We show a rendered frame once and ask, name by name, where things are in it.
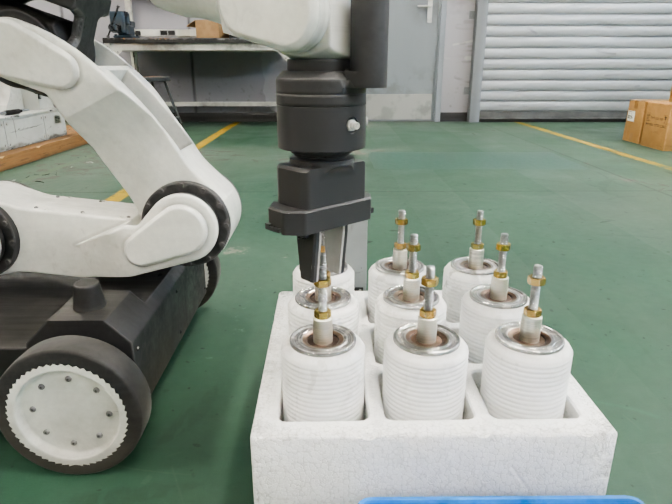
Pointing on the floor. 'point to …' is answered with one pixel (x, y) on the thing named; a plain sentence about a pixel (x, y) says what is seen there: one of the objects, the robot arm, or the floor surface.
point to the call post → (357, 253)
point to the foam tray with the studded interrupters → (421, 443)
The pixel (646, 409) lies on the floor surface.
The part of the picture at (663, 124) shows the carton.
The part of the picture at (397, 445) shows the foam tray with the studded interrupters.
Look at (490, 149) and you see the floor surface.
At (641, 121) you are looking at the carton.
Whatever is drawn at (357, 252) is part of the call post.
